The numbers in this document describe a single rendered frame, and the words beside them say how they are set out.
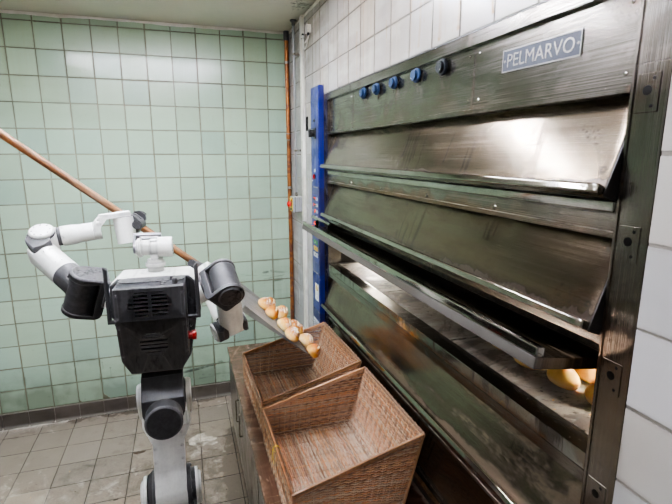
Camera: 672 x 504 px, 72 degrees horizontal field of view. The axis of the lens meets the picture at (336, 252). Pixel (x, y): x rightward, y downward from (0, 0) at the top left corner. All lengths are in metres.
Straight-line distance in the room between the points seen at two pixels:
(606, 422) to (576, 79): 0.68
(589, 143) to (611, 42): 0.18
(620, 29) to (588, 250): 0.41
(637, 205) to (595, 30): 0.35
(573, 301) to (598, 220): 0.17
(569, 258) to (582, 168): 0.19
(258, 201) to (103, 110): 1.13
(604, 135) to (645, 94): 0.11
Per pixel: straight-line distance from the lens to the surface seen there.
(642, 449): 1.06
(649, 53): 1.00
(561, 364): 1.02
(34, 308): 3.62
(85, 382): 3.76
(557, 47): 1.17
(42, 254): 1.80
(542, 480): 1.32
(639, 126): 0.99
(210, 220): 3.39
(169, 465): 1.86
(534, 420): 1.26
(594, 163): 1.03
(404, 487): 1.82
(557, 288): 1.10
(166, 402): 1.60
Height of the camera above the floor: 1.79
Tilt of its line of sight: 12 degrees down
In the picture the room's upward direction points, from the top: straight up
